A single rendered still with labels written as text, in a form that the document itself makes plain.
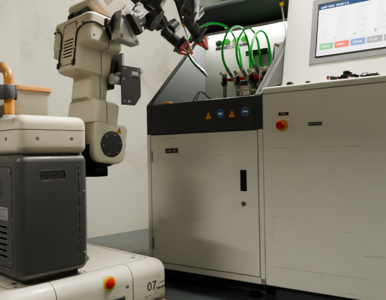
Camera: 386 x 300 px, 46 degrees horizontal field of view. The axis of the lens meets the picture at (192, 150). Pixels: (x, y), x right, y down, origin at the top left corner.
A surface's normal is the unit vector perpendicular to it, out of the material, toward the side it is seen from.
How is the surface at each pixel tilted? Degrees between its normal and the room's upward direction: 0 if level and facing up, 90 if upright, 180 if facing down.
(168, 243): 90
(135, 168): 90
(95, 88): 90
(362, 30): 76
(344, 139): 90
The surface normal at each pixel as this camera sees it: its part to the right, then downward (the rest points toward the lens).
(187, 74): 0.82, -0.02
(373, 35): -0.55, -0.24
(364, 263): -0.57, 0.00
